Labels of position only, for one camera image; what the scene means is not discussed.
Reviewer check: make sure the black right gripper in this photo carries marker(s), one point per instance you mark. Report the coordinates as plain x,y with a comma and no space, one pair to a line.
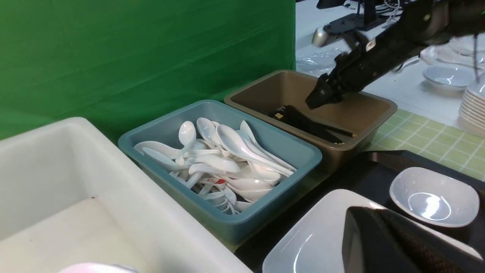
367,62

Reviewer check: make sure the stack of white plates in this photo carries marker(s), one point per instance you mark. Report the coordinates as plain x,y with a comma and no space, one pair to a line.
472,108

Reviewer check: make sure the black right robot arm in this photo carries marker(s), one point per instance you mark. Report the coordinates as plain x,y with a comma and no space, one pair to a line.
423,23

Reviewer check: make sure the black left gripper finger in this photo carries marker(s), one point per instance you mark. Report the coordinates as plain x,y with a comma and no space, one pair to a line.
382,241

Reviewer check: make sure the pile of white spoons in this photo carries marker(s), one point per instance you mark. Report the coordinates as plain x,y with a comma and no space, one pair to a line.
225,167

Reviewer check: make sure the clear plastic bag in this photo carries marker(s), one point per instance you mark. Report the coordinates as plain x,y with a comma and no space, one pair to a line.
318,63

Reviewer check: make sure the brown plastic bin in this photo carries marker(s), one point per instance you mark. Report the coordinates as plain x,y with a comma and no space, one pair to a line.
360,113

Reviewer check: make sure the large white plastic tub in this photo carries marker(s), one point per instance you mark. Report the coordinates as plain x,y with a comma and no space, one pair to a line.
68,195

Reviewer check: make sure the green backdrop cloth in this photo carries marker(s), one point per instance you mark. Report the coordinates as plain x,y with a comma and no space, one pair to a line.
122,63

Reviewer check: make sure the large white square plate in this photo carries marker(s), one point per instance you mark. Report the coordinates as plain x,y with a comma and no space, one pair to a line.
314,244

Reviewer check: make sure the green checked tablecloth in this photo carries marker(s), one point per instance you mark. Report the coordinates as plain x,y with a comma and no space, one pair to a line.
451,147

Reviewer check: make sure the black chopsticks bundle in bin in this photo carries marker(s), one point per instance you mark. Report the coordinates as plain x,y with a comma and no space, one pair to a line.
293,117

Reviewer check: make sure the white bowl on back table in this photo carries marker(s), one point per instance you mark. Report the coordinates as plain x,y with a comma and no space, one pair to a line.
450,79

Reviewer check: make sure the black plastic tray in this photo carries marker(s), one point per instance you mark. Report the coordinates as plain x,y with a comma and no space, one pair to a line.
369,174

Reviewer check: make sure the small white bowl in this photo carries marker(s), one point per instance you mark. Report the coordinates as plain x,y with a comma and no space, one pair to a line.
435,198

